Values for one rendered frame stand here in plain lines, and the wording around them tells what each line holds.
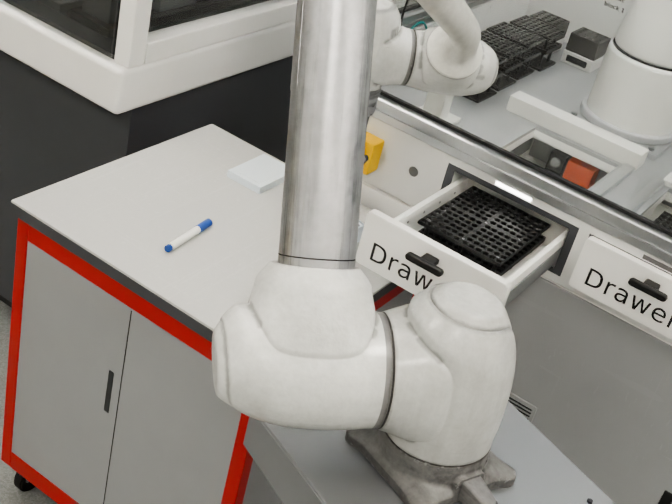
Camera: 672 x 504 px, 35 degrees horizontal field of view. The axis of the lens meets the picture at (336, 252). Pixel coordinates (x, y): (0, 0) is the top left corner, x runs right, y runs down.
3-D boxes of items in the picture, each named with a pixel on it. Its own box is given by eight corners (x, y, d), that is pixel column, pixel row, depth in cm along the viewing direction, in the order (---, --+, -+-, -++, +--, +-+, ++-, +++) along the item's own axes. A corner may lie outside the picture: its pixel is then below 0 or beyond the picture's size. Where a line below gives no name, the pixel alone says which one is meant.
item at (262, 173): (259, 194, 220) (260, 187, 220) (226, 176, 224) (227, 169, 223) (294, 176, 230) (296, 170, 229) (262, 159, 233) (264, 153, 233)
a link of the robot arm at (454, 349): (508, 470, 142) (552, 337, 131) (376, 467, 139) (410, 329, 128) (477, 392, 156) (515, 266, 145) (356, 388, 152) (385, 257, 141)
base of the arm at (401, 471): (433, 542, 137) (443, 510, 134) (340, 434, 152) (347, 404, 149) (537, 502, 146) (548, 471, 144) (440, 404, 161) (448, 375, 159)
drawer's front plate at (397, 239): (489, 337, 185) (508, 286, 179) (354, 261, 196) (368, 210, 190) (494, 333, 186) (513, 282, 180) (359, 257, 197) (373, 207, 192)
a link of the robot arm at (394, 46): (332, 88, 189) (403, 100, 192) (351, 5, 181) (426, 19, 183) (327, 64, 198) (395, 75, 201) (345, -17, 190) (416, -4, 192)
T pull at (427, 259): (439, 278, 182) (441, 272, 181) (403, 258, 185) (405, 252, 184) (449, 271, 185) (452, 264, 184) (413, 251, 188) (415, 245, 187)
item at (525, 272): (488, 322, 186) (499, 294, 183) (368, 255, 196) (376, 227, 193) (577, 245, 216) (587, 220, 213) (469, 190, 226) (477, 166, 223)
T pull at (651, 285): (664, 303, 192) (667, 297, 191) (626, 284, 194) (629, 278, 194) (670, 296, 194) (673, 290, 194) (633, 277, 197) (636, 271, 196)
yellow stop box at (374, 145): (364, 177, 220) (372, 146, 216) (336, 162, 223) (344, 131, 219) (377, 170, 224) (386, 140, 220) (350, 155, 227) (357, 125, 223)
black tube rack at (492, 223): (489, 293, 194) (500, 264, 190) (409, 249, 200) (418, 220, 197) (540, 251, 210) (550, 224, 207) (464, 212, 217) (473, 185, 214)
